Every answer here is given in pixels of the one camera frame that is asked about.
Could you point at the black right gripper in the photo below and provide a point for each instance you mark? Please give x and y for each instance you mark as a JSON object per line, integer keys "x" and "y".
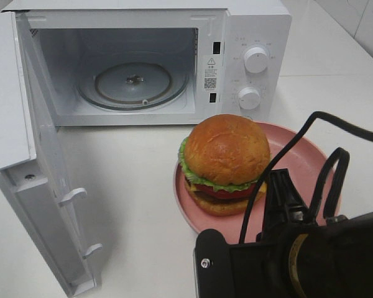
{"x": 284, "y": 213}

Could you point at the pink round plate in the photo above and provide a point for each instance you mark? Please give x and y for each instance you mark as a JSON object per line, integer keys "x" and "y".
{"x": 304, "y": 162}

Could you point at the toy hamburger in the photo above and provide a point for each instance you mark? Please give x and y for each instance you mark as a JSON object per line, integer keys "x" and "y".
{"x": 222, "y": 160}

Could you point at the white microwave door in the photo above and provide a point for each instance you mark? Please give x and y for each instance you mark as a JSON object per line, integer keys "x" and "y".
{"x": 33, "y": 175}

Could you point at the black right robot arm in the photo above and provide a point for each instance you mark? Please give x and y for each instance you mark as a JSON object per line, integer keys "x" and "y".
{"x": 308, "y": 260}

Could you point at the lower white round knob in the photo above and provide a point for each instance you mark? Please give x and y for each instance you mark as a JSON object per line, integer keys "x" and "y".
{"x": 249, "y": 98}

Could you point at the white round knob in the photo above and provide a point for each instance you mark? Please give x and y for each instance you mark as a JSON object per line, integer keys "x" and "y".
{"x": 249, "y": 98}
{"x": 256, "y": 59}

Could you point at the upper white round knob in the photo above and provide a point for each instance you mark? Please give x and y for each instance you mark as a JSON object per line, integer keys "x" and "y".
{"x": 256, "y": 59}

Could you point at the glass microwave turntable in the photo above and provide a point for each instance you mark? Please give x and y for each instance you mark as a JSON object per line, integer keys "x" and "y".
{"x": 133, "y": 81}

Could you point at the white microwave oven body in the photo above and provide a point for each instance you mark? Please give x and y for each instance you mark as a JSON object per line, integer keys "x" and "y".
{"x": 215, "y": 34}

